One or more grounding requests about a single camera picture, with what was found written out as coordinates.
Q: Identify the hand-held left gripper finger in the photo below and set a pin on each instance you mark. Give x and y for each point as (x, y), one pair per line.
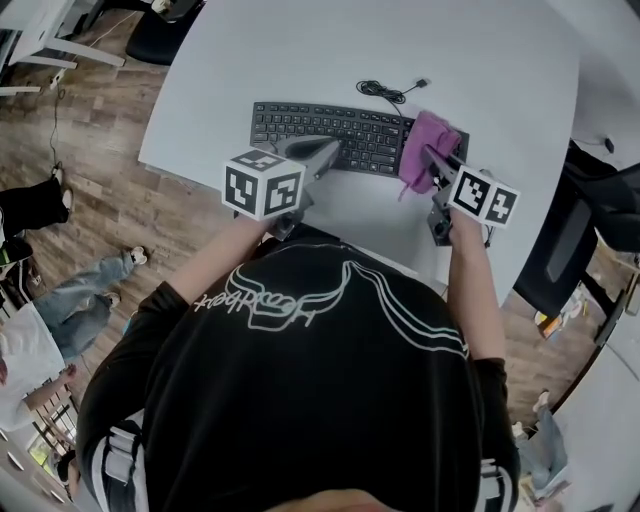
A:
(320, 141)
(330, 160)

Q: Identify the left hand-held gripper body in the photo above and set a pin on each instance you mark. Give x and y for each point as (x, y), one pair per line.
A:
(262, 185)

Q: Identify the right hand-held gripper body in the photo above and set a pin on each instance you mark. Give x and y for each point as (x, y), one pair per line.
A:
(482, 197)

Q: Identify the black keyboard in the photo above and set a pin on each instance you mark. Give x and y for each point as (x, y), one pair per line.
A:
(310, 125)

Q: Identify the purple cloth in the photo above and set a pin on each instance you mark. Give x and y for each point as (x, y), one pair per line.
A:
(425, 132)

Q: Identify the person's left forearm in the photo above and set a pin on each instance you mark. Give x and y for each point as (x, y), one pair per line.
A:
(220, 260)

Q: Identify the person's right forearm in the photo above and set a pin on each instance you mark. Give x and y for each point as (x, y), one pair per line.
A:
(472, 295)

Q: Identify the black office chair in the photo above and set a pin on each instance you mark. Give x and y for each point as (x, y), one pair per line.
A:
(570, 235)
(155, 40)

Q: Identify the black computer mouse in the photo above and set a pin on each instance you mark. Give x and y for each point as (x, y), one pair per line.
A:
(609, 145)

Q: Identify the colourful items on floor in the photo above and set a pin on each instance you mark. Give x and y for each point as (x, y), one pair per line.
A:
(557, 315)

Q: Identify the person's black printed shirt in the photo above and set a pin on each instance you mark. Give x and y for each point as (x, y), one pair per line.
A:
(300, 390)

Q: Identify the white desk frame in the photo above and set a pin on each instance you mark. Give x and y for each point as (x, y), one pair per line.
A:
(60, 47)

